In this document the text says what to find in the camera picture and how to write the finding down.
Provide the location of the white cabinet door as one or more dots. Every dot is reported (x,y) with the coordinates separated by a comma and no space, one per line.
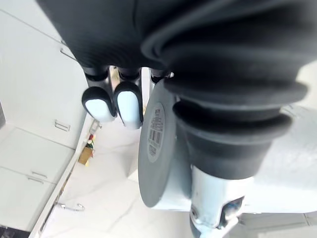
(34,151)
(22,200)
(37,81)

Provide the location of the brown cardboard box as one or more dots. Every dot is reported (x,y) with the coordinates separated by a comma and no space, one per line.
(86,155)

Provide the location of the grey cup with label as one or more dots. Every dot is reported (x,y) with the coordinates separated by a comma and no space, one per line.
(154,129)

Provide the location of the left robot hand black cloth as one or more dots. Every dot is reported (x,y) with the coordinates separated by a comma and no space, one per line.
(203,49)

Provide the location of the colourful small bottle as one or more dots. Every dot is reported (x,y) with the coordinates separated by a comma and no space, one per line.
(90,141)

